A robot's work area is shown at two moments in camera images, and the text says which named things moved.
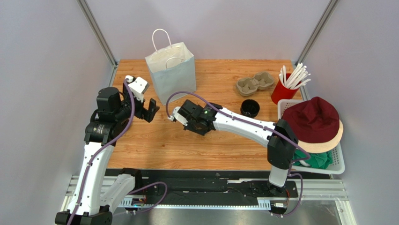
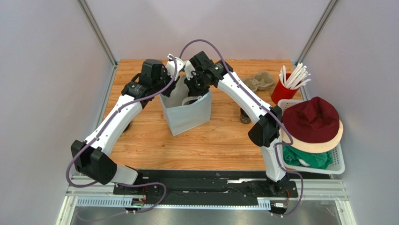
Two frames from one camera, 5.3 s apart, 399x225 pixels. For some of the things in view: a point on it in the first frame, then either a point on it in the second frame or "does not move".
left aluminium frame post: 98,33 does not move
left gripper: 149,113 to 167,93
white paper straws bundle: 299,78 does not move
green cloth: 317,160 does not move
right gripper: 185,113 to 193,88
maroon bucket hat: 316,123 does not move
